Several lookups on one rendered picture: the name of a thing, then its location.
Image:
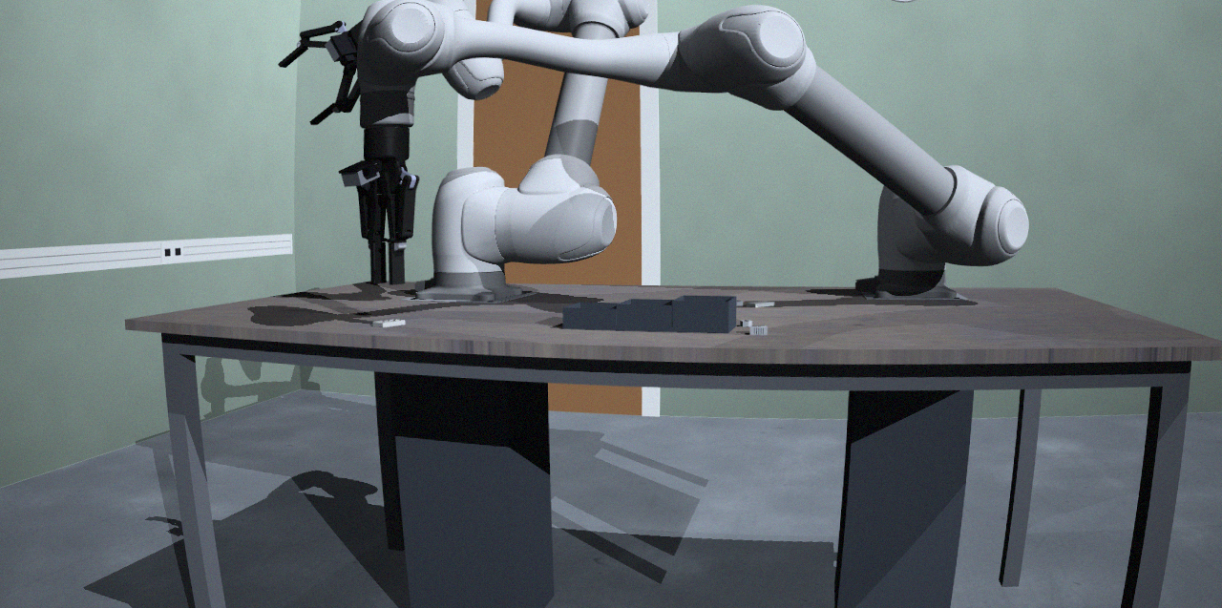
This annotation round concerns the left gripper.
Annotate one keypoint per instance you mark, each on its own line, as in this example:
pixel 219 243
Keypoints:
pixel 392 145

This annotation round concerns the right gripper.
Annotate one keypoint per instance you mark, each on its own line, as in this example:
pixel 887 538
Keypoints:
pixel 344 101

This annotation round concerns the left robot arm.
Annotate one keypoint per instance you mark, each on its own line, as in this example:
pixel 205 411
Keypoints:
pixel 753 52

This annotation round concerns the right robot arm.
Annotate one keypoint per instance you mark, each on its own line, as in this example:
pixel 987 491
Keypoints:
pixel 555 215

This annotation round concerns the dark grey three-compartment bin rack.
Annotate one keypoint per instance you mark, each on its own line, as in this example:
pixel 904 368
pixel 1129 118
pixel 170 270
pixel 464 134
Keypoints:
pixel 696 314

